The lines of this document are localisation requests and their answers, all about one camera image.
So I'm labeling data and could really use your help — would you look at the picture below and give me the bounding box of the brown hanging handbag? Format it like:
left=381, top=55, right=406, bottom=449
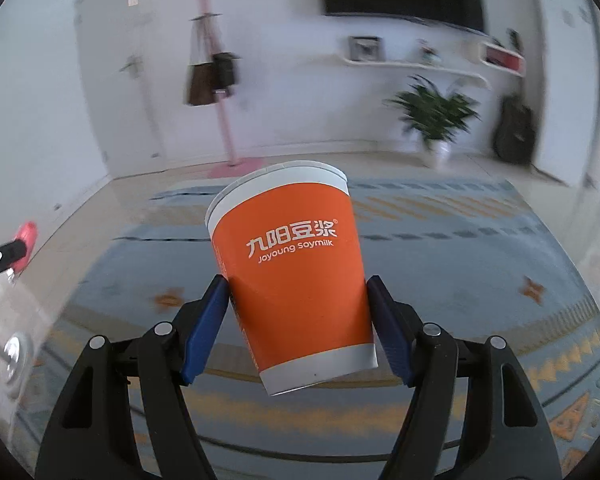
left=186, top=14, right=215, bottom=106

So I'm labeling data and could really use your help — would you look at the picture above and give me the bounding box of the white lower wall shelf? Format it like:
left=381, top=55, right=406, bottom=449
left=322, top=54, right=492, bottom=90

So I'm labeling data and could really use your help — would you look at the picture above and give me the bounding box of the pink sponge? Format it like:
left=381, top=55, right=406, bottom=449
left=12, top=221, right=38, bottom=273

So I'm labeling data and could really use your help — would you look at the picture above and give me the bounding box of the black hanging handbag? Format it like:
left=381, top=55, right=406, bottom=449
left=210, top=14, right=242, bottom=92

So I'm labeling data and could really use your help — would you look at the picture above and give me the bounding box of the orange paper soymilk cup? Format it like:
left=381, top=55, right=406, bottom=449
left=206, top=160, right=378, bottom=396

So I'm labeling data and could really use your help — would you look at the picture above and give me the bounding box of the pink coat stand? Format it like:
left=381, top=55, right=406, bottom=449
left=185, top=0, right=262, bottom=179

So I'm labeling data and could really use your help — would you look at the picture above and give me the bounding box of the green potted plant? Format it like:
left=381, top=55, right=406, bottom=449
left=384, top=75, right=481, bottom=170

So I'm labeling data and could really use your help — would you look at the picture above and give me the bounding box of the white door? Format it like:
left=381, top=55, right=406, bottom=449
left=76, top=0, right=164, bottom=179

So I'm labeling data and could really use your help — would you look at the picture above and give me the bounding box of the patterned blue area rug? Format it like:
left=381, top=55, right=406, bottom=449
left=10, top=178, right=600, bottom=479

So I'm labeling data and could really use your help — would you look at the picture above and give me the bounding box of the black acoustic guitar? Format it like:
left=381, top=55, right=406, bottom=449
left=492, top=28, right=536, bottom=166

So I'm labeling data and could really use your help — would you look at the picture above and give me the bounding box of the red white cube shelf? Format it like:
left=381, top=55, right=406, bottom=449
left=478, top=41, right=526, bottom=78

